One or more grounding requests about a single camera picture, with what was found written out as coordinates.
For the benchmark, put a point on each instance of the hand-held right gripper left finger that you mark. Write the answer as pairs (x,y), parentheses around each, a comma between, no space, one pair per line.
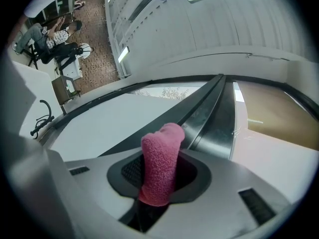
(99,195)

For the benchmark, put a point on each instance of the black window frame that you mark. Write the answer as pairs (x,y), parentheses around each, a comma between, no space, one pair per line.
(274,155)

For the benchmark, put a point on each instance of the black folding chair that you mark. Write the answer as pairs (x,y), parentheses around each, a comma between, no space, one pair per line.
(37,55)

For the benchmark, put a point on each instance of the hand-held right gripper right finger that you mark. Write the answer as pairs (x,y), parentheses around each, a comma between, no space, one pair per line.
(219,208)

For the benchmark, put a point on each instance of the white washbasin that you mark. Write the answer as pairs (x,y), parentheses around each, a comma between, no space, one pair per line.
(72,70)

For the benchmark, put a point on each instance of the brown wooden cabinet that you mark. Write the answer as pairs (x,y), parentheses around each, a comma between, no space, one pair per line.
(62,88)

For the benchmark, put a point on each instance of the pink cleaning cloth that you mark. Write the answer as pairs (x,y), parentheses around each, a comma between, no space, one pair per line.
(159,165)

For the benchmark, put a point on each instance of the white bathtub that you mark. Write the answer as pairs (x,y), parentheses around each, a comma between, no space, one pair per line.
(37,83)

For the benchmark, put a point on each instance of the black bathtub faucet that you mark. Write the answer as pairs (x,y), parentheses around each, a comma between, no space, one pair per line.
(48,113)

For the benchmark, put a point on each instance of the frosted glass panel black frame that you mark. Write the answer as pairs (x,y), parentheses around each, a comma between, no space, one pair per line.
(112,118)

